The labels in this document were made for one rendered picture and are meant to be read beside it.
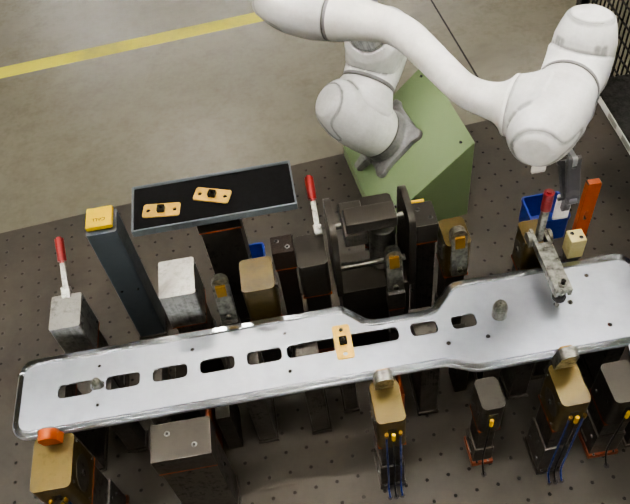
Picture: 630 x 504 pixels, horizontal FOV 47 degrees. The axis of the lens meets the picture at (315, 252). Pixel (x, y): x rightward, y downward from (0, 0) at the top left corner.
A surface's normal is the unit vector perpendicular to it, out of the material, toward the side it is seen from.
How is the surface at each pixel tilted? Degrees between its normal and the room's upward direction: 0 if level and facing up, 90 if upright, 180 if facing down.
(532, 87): 14
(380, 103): 64
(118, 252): 90
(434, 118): 42
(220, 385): 0
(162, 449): 0
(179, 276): 0
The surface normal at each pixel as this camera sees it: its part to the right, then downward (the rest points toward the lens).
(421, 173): -0.71, -0.28
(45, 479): -0.10, -0.62
